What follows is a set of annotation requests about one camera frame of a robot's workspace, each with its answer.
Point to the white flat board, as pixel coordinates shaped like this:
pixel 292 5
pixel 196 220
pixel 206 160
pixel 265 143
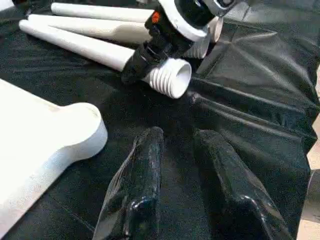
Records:
pixel 5 3

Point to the black plastic cover mat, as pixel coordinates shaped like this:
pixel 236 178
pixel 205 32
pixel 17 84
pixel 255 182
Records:
pixel 250 87

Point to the white plastic table leg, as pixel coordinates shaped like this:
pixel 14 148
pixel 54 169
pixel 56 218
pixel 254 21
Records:
pixel 87 26
pixel 82 47
pixel 100 11

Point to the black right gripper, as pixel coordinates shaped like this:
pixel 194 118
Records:
pixel 170 37

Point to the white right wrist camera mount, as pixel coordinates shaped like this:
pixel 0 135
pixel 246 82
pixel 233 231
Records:
pixel 185 22

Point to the white plastic table top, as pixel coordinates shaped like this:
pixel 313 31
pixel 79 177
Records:
pixel 37 137

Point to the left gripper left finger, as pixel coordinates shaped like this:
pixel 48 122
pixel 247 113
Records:
pixel 135 187

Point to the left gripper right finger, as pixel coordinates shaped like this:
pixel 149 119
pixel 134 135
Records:
pixel 232 187

